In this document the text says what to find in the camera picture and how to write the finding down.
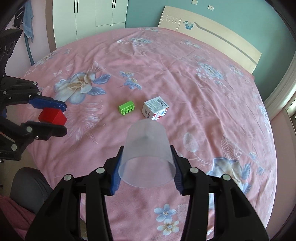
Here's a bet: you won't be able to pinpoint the red block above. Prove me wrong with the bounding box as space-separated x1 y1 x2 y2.
38 108 67 126

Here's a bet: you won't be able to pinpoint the clear plastic cup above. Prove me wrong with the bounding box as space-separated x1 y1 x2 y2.
118 120 176 188

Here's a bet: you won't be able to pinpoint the green toy brick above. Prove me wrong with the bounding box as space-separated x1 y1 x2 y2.
118 101 135 115

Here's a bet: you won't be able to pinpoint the white cardboard box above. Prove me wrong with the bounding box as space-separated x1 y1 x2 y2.
142 96 169 121

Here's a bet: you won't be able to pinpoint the blue hanging clothes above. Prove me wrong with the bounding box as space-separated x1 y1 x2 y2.
23 1 34 42

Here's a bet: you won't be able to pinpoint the pink floral bed quilt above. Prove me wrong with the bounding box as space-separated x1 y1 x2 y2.
19 28 276 240

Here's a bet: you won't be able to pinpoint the black hanging garment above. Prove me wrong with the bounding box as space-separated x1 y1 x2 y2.
13 6 25 29

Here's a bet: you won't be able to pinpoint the white wardrobe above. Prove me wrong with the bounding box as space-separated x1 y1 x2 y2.
45 0 128 51

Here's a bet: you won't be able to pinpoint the pink fuzzy garment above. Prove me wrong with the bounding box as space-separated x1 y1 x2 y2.
1 196 35 240

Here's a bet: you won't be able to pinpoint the cream bed headboard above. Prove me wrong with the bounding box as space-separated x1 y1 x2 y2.
159 6 261 74

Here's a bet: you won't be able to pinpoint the window frame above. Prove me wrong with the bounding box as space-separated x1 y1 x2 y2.
285 93 296 128

